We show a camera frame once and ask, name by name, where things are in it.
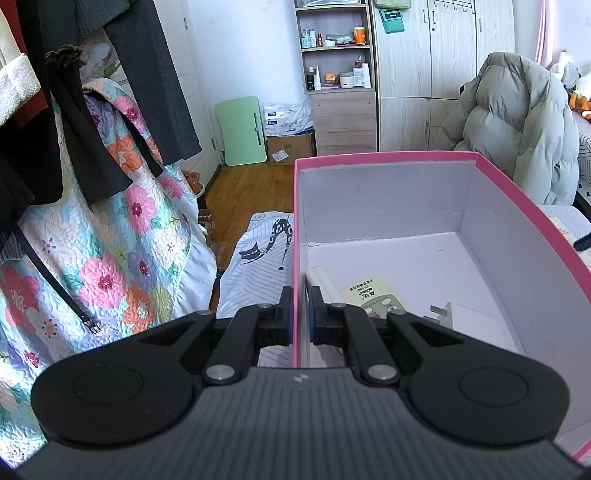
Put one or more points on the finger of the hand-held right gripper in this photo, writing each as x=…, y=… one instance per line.
x=584, y=242

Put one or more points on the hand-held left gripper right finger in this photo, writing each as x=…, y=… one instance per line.
x=314, y=318

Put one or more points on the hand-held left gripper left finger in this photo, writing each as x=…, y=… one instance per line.
x=287, y=318

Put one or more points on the cream power bank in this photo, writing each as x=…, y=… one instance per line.
x=374, y=295

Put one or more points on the pink cardboard box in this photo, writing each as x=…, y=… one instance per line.
x=508, y=258

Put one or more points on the large white charger cube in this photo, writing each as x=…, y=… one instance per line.
x=480, y=333

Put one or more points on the grey patterned bed sheet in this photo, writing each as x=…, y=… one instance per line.
x=584, y=152

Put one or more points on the orange plush toy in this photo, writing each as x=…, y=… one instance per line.
x=581, y=104

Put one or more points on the grey puffer jacket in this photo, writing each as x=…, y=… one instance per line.
x=512, y=120

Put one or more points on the floral quilt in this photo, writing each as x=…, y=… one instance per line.
x=115, y=258

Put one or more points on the green folding table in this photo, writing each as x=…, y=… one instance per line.
x=242, y=131

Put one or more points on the wooden shelf unit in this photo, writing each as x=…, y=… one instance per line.
x=344, y=120

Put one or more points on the black belt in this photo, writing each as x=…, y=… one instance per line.
x=55, y=290

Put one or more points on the black bottle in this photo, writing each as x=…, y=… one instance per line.
x=314, y=79

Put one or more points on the white jar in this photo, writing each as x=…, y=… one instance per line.
x=346, y=81

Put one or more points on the light wooden wardrobe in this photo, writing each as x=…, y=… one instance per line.
x=415, y=69

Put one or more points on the white bottle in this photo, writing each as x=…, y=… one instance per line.
x=362, y=76

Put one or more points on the dark grey coat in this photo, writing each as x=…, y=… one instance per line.
x=152, y=83

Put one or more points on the black garment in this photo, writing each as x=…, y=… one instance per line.
x=78, y=138

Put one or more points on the teal hanging pouch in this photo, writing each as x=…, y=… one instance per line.
x=392, y=21

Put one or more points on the red garment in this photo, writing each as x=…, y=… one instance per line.
x=32, y=110

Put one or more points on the cream fleece-cuff garment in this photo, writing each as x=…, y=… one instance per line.
x=16, y=83

